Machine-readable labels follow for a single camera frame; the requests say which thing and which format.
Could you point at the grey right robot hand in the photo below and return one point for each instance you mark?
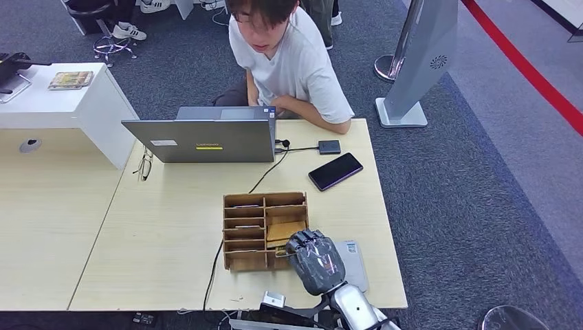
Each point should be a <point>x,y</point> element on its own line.
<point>319,266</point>

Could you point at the black metal frame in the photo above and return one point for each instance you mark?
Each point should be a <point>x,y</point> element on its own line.
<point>576,32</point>

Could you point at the white power strip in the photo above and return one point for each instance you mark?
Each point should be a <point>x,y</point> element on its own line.
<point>214,4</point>

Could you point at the person's left forearm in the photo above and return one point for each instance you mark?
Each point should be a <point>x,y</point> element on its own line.
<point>321,119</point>

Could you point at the white sneaker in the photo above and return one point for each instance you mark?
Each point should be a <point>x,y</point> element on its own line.
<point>154,5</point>
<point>129,32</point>

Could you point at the white cabinet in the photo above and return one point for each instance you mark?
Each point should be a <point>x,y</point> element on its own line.
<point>68,109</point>

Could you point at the yellow room key card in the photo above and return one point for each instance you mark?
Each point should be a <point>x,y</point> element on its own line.
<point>281,252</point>

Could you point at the grey kiosk stand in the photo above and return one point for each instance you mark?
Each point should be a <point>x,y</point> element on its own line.
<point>423,45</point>

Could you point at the person's right forearm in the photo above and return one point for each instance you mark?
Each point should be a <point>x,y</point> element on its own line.
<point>252,91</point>

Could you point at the black-rimmed eyeglasses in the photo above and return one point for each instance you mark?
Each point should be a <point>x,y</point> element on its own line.
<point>145,167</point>

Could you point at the dark grey USB hub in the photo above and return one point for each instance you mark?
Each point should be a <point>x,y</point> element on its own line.
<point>329,147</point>

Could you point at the person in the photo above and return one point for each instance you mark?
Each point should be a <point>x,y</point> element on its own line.
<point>296,68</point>
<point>319,18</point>

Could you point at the round grey stool seat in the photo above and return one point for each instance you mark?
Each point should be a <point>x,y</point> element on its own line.
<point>512,320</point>

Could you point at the black smartphone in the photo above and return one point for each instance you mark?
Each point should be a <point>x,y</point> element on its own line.
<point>335,171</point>

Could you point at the grey laptop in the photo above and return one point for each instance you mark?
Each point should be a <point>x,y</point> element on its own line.
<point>205,141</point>

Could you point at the black terminal device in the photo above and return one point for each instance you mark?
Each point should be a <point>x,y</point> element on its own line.
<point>11,64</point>

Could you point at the person's left hand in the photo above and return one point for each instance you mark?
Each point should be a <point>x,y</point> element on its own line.
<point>283,104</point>

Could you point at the grey metal bar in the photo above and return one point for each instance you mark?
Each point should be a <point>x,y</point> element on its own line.
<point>246,325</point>

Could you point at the black stool chrome footring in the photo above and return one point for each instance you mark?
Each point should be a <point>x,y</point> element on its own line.
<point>109,45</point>

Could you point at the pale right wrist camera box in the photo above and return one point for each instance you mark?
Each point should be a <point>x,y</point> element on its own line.
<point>273,300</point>

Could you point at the wooden slotted card organizer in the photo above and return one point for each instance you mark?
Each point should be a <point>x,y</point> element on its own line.
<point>246,263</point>

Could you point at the thin grey card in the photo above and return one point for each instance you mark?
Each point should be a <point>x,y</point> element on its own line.
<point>248,227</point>

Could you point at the chrome stanchion post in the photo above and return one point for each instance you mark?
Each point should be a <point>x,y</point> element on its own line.
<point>391,64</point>

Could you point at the silver tablet plate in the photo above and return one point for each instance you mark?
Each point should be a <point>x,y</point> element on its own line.
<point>13,89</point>

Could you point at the grey card reader pad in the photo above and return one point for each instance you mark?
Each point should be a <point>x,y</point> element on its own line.
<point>357,268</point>

